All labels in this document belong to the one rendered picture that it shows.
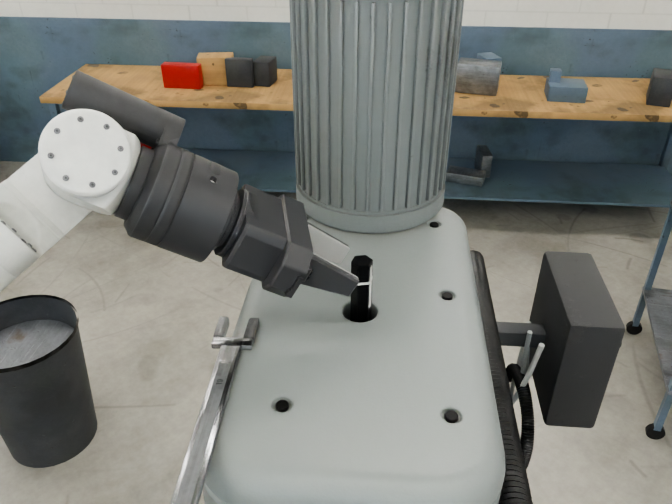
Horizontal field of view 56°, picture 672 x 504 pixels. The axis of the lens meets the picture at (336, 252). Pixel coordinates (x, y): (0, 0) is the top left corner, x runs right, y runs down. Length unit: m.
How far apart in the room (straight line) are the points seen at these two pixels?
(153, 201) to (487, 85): 3.98
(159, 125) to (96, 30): 4.77
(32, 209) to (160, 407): 2.70
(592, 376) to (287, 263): 0.61
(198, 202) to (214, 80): 4.07
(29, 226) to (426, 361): 0.37
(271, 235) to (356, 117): 0.22
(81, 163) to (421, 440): 0.34
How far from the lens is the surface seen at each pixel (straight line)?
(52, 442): 3.06
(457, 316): 0.66
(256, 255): 0.55
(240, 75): 4.51
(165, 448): 3.08
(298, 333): 0.63
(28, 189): 0.60
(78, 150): 0.51
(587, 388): 1.04
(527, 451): 1.10
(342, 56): 0.70
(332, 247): 0.63
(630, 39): 5.13
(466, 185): 4.64
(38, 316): 3.13
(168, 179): 0.53
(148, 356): 3.54
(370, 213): 0.77
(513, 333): 1.06
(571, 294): 1.01
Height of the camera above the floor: 2.30
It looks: 33 degrees down
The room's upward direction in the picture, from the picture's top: straight up
